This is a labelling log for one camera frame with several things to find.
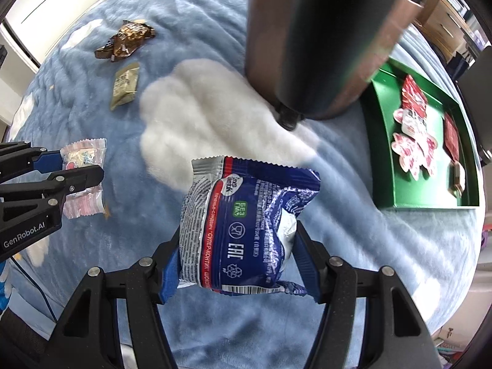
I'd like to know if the clear pink bear cookie packet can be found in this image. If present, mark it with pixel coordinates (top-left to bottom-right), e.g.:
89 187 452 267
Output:
60 138 107 219

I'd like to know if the blue white snack packet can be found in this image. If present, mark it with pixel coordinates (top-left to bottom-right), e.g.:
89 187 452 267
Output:
179 156 320 296

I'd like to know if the pink My Melody snack bag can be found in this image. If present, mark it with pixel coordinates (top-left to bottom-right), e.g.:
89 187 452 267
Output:
391 108 438 181

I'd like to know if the dark red Japanese snack packet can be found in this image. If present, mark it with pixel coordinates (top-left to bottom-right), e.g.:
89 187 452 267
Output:
444 113 459 162

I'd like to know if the orange biscuit snack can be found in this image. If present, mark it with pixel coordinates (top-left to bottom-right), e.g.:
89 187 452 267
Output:
450 161 466 197

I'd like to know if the red white konjac snack pouch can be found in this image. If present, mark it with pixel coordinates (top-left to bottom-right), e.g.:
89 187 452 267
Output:
401 74 428 140

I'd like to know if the olive green small snack packet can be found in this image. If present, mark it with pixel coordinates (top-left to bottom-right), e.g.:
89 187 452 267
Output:
109 62 140 111

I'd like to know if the blue cloud pattern blanket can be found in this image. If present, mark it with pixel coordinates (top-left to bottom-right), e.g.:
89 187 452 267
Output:
1 0 485 338

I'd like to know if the white wardrobe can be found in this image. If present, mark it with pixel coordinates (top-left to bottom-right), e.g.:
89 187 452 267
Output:
6 0 99 65

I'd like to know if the brown crumpled snack wrapper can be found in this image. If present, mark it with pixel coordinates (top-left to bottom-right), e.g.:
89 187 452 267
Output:
94 20 156 62

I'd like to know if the green shallow box tray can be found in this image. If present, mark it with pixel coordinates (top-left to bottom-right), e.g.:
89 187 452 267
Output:
360 59 479 209

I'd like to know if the dark grey chair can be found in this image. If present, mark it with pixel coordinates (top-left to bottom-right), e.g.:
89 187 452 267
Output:
457 46 492 167

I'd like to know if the black steel pedal bin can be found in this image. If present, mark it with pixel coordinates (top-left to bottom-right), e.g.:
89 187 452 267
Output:
244 0 422 131

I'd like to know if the wooden drawer cabinet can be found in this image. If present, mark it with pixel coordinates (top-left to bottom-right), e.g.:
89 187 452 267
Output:
413 0 471 62

